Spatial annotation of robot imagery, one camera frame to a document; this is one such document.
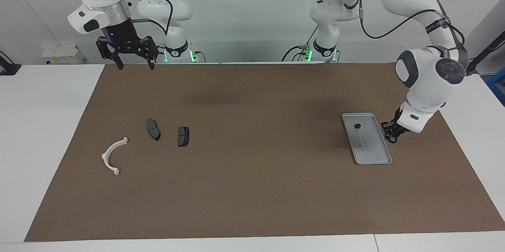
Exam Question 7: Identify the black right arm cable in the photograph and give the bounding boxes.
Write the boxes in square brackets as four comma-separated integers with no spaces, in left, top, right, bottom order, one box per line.
[130,0,174,35]

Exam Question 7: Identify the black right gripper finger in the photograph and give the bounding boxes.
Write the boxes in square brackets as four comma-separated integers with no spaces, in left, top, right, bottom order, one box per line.
[96,37,123,70]
[142,36,159,70]

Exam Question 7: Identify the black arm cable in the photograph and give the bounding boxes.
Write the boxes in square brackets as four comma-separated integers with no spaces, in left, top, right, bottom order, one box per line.
[357,0,466,59]
[130,0,174,35]

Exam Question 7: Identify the black clamp mount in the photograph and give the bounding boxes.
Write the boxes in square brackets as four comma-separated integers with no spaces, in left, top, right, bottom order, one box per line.
[0,50,21,76]

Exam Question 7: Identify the blue crate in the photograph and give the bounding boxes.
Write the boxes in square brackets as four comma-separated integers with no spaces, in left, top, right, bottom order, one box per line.
[486,67,505,106]

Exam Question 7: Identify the grey curved brake pad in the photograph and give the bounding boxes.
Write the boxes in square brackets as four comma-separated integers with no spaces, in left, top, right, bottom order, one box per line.
[147,119,161,141]

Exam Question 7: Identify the black base cables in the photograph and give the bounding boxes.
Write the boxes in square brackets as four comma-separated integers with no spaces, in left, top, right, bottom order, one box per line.
[281,27,318,62]

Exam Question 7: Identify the white semicircular plastic bracket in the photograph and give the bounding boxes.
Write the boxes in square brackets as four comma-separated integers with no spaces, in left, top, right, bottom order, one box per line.
[101,137,129,176]

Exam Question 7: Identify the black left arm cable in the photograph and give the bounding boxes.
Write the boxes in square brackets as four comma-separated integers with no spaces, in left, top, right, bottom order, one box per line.
[357,0,466,59]

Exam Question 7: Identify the silver metal tray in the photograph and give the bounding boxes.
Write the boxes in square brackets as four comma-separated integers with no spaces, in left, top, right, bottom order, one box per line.
[342,113,393,165]

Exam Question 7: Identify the black angled stand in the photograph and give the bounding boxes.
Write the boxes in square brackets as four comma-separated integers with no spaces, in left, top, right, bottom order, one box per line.
[466,31,505,74]

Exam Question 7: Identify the brown table mat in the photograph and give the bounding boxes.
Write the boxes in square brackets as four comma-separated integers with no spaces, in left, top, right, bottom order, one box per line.
[24,63,505,242]

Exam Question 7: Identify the white box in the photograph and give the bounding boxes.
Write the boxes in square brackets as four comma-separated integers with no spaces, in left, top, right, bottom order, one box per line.
[41,45,85,64]

